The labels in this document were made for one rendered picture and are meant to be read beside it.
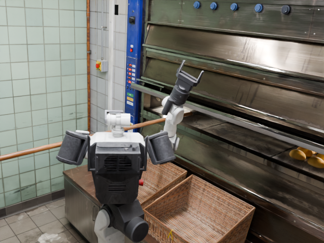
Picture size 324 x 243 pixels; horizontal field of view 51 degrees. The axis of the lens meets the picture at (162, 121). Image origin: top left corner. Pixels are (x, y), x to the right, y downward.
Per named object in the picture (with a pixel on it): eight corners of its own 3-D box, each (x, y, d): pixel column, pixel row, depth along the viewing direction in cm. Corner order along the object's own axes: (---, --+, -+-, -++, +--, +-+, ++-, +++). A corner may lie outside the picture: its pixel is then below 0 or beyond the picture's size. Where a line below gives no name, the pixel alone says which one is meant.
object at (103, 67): (102, 69, 324) (102, 59, 321) (108, 71, 317) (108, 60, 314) (95, 70, 320) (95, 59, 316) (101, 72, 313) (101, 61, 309)
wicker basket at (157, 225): (189, 205, 260) (192, 172, 251) (250, 243, 221) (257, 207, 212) (139, 228, 229) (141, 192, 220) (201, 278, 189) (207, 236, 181)
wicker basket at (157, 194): (140, 175, 301) (141, 146, 293) (185, 202, 263) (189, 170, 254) (93, 192, 269) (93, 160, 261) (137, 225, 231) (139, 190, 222)
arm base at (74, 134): (81, 165, 170) (81, 168, 159) (56, 157, 167) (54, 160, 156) (91, 137, 171) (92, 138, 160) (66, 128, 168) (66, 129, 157)
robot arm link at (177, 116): (185, 107, 175) (182, 124, 185) (174, 97, 180) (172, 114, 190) (176, 112, 172) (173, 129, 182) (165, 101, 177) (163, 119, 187)
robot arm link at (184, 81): (195, 85, 164) (186, 104, 170) (202, 79, 171) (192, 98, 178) (174, 72, 166) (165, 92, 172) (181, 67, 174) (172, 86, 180)
